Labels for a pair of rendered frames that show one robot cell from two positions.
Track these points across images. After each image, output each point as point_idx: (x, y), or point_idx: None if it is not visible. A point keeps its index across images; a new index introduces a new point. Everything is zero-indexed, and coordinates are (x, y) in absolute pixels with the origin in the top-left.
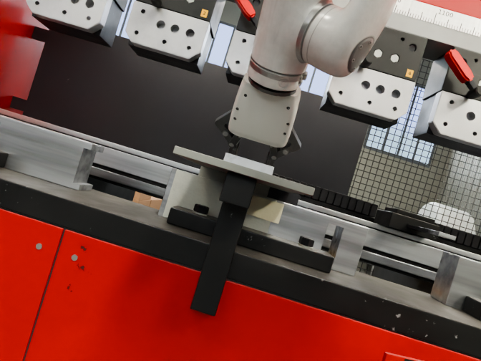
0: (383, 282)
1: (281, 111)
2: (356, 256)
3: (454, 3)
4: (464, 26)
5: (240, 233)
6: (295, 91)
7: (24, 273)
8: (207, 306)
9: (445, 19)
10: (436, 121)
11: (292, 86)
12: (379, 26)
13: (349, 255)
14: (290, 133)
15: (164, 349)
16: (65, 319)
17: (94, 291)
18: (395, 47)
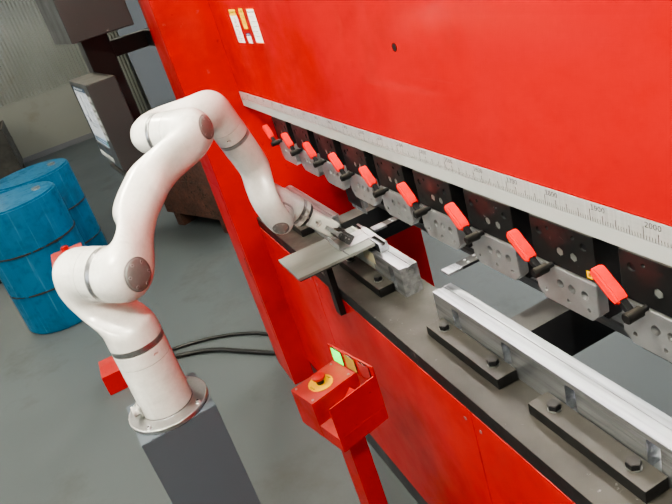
0: (431, 300)
1: (312, 228)
2: (402, 285)
3: (360, 124)
4: (369, 139)
5: (354, 273)
6: (309, 219)
7: (313, 288)
8: (338, 311)
9: (362, 136)
10: (385, 206)
11: (299, 224)
12: (272, 221)
13: (400, 285)
14: (326, 233)
15: (345, 326)
16: (326, 308)
17: (325, 298)
18: (357, 159)
